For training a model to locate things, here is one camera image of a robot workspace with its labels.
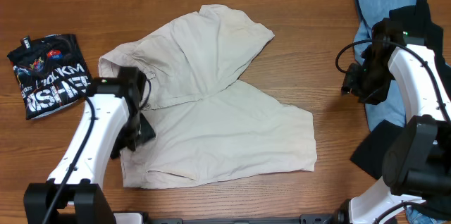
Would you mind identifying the folded black printed t-shirt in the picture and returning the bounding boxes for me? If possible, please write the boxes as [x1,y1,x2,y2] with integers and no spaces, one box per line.
[7,34,92,120]

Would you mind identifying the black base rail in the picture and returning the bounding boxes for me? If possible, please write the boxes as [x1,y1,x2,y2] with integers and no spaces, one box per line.
[112,211,350,224]

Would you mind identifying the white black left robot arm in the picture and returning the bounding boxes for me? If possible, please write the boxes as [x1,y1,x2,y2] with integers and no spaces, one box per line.
[23,67,156,224]

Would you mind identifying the beige cargo shorts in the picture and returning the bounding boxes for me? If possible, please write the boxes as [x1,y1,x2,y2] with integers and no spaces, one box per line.
[98,4,317,189]

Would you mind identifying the blue denim garment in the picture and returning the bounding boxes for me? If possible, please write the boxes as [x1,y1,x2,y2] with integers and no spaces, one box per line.
[352,0,424,132]

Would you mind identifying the black garment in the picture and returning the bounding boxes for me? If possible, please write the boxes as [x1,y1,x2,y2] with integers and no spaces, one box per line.
[350,0,451,221]

